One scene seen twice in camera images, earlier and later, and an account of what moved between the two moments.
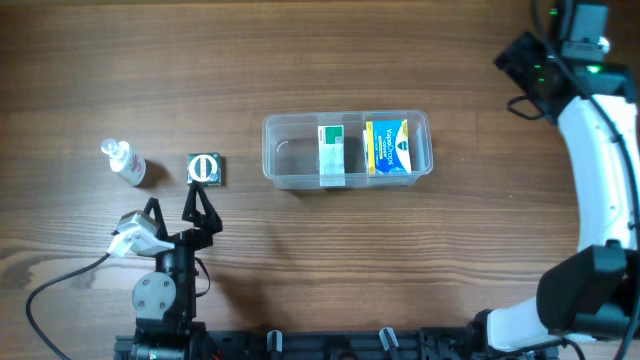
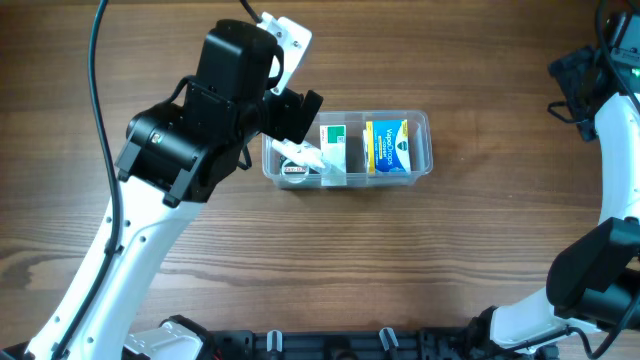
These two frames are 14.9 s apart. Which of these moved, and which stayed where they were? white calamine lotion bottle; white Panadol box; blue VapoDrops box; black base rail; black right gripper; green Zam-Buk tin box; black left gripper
Moved: white calamine lotion bottle; black left gripper; green Zam-Buk tin box; black right gripper
Stayed: blue VapoDrops box; white Panadol box; black base rail
